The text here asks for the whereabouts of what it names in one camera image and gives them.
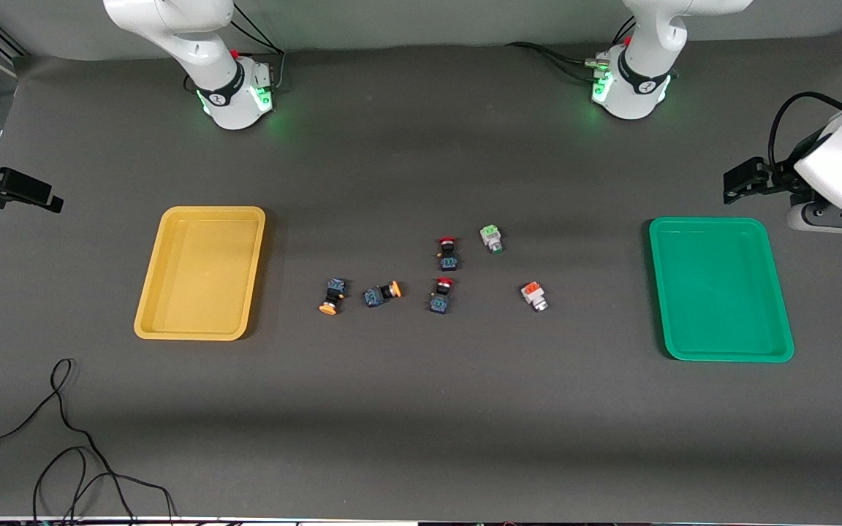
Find black left base cables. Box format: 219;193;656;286
505;15;637;81

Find loose black cable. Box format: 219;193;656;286
0;358;177;526

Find yellow small-cap push button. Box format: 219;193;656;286
363;280;403;308

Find yellow plastic tray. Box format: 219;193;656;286
134;206;267;341

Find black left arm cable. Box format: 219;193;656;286
768;91;842;172

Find yellow wide-cap push button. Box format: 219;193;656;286
319;277;349;316

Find green plastic tray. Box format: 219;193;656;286
648;217;794;363

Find orange square push button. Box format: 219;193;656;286
520;281;549;313

